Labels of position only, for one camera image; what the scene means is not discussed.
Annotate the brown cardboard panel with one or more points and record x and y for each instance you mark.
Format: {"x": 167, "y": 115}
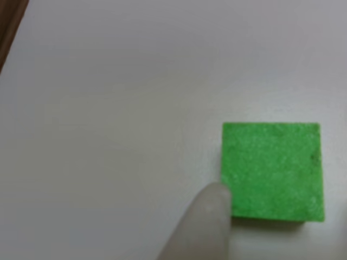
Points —
{"x": 8, "y": 27}

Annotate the green foam cube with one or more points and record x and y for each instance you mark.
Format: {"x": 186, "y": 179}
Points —
{"x": 273, "y": 170}

